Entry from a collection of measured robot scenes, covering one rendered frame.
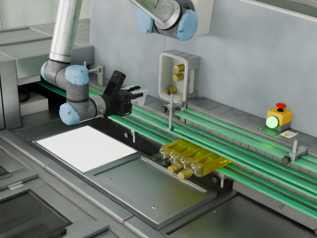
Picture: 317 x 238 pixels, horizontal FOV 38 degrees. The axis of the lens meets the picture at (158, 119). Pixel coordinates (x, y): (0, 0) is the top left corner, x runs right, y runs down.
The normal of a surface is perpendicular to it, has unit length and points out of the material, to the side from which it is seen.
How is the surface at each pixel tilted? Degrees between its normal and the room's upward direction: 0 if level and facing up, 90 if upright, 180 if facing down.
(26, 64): 90
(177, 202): 90
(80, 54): 90
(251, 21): 0
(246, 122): 90
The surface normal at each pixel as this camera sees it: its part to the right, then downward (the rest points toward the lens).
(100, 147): 0.04, -0.92
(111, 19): -0.72, 0.25
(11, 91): 0.69, 0.30
